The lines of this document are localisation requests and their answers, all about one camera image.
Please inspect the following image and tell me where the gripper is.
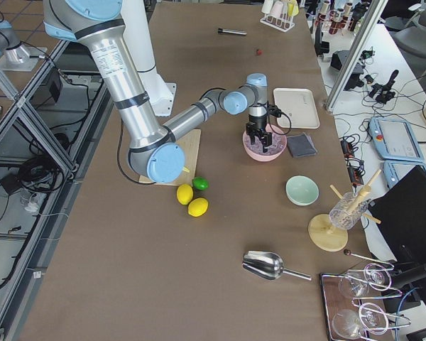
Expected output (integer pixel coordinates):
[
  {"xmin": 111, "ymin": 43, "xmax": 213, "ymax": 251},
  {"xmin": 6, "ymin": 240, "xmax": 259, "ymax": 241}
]
[{"xmin": 246, "ymin": 106, "xmax": 272, "ymax": 153}]

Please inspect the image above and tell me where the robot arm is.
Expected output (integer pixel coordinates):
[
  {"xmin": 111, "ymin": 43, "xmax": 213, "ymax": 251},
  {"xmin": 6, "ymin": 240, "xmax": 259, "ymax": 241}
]
[{"xmin": 43, "ymin": 1, "xmax": 268, "ymax": 183}]

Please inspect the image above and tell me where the pink bowl of ice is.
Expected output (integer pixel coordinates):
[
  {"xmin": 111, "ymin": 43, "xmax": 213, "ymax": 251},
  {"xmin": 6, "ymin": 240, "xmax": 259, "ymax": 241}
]
[{"xmin": 242, "ymin": 124, "xmax": 288, "ymax": 163}]

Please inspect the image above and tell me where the steel ice scoop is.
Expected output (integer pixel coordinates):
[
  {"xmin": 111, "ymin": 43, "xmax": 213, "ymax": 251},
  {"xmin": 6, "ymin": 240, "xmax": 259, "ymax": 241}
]
[{"xmin": 242, "ymin": 251, "xmax": 312, "ymax": 281}]

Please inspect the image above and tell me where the pink plastic cup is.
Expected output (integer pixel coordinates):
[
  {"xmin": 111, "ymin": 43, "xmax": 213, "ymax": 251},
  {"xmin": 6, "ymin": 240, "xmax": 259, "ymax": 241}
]
[{"xmin": 269, "ymin": 1, "xmax": 284, "ymax": 18}]

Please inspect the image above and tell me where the white plastic cup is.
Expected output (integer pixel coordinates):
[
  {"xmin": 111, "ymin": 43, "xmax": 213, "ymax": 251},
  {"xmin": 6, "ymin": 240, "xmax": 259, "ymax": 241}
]
[{"xmin": 261, "ymin": 0, "xmax": 273, "ymax": 15}]

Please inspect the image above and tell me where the yellow plastic cup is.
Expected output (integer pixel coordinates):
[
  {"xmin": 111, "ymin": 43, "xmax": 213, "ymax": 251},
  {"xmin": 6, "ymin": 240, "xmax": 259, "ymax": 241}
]
[{"xmin": 288, "ymin": 0, "xmax": 299, "ymax": 16}]

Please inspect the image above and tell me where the grey folded cloth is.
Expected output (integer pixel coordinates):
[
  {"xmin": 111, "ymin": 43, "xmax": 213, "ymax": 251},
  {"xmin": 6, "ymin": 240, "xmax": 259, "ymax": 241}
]
[{"xmin": 287, "ymin": 133, "xmax": 317, "ymax": 158}]

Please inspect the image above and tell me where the beige rabbit tray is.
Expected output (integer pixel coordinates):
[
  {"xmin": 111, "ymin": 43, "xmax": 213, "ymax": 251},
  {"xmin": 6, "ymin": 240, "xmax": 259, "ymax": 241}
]
[{"xmin": 273, "ymin": 88, "xmax": 320, "ymax": 129}]

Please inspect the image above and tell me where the green ceramic bowl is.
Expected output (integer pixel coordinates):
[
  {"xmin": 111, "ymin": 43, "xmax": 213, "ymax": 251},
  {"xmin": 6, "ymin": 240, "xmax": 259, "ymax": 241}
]
[{"xmin": 285, "ymin": 175, "xmax": 320, "ymax": 206}]

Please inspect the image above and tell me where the wooden cutting board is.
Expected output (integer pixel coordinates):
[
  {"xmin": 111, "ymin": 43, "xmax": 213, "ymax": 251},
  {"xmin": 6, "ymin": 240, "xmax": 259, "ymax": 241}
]
[{"xmin": 139, "ymin": 129, "xmax": 201, "ymax": 186}]

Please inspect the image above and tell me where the green lime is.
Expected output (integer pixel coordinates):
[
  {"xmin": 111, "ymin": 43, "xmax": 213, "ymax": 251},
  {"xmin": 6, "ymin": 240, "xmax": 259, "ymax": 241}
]
[{"xmin": 192, "ymin": 176, "xmax": 209, "ymax": 191}]

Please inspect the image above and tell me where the yellow lemon far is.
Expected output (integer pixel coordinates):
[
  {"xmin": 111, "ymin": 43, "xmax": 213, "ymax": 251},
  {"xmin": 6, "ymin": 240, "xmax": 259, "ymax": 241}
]
[{"xmin": 176, "ymin": 183, "xmax": 194, "ymax": 205}]

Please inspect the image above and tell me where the yellow lemon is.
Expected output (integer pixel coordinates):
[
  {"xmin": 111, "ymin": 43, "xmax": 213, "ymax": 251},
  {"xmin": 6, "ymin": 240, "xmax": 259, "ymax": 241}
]
[
  {"xmin": 176, "ymin": 183, "xmax": 194, "ymax": 205},
  {"xmin": 187, "ymin": 197, "xmax": 209, "ymax": 217}
]

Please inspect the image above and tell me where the yellow lemon near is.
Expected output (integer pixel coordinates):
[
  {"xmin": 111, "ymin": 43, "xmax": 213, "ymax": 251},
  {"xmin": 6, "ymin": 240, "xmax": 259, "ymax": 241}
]
[{"xmin": 187, "ymin": 197, "xmax": 209, "ymax": 217}]

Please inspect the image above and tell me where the steel muddler rod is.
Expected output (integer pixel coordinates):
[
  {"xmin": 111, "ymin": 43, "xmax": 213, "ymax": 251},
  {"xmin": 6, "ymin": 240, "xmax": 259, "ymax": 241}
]
[{"xmin": 217, "ymin": 28, "xmax": 247, "ymax": 36}]

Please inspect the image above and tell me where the wooden glass drying stand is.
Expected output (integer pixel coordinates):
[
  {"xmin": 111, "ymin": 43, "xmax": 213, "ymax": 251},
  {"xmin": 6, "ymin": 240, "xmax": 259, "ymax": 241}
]
[{"xmin": 308, "ymin": 169, "xmax": 381, "ymax": 251}]

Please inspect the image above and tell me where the textured clear glass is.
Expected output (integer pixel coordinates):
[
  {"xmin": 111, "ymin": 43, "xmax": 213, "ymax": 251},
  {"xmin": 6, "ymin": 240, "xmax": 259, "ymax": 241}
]
[{"xmin": 329, "ymin": 192, "xmax": 368, "ymax": 230}]

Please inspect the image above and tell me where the blue teach pendant upper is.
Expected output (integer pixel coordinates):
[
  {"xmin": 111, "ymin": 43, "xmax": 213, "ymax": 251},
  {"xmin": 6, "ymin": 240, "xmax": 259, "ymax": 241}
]
[{"xmin": 368, "ymin": 117, "xmax": 424, "ymax": 162}]

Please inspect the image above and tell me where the blue teach pendant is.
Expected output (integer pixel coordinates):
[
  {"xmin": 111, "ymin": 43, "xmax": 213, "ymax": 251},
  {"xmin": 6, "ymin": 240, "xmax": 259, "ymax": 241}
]
[
  {"xmin": 383, "ymin": 160, "xmax": 426, "ymax": 189},
  {"xmin": 368, "ymin": 117, "xmax": 424, "ymax": 162}
]

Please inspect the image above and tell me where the blue teach pendant lower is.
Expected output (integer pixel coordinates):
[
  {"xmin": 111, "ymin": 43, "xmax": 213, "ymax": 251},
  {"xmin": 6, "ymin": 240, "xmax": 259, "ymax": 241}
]
[{"xmin": 383, "ymin": 160, "xmax": 426, "ymax": 189}]

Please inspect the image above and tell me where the black computer monitor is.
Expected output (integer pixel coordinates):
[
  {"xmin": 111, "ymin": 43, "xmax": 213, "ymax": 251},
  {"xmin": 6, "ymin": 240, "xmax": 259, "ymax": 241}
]
[{"xmin": 370, "ymin": 166, "xmax": 426, "ymax": 264}]

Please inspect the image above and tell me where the upper wine glass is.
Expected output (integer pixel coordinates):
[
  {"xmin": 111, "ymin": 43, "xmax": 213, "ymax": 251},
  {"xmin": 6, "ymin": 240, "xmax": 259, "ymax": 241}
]
[{"xmin": 338, "ymin": 263, "xmax": 392, "ymax": 298}]

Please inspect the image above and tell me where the wine glass rack tray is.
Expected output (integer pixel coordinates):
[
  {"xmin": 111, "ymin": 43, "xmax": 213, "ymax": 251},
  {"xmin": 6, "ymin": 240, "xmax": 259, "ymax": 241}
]
[{"xmin": 319, "ymin": 272, "xmax": 411, "ymax": 340}]

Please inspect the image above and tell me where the lower wine glass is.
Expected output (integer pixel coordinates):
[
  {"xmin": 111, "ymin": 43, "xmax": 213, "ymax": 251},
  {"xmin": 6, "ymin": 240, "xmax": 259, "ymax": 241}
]
[{"xmin": 332, "ymin": 303, "xmax": 389, "ymax": 340}]

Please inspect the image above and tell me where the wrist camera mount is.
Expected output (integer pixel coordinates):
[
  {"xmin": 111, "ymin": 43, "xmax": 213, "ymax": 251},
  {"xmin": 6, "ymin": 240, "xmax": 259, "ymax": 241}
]
[{"xmin": 267, "ymin": 104, "xmax": 283, "ymax": 118}]

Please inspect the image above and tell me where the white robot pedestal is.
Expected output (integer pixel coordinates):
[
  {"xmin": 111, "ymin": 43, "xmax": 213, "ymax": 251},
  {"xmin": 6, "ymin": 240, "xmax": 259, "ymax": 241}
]
[{"xmin": 121, "ymin": 0, "xmax": 176, "ymax": 117}]

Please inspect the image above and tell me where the aluminium frame post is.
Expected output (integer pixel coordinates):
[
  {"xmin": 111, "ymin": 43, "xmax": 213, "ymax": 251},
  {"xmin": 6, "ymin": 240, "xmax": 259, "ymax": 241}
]
[{"xmin": 324, "ymin": 0, "xmax": 388, "ymax": 114}]

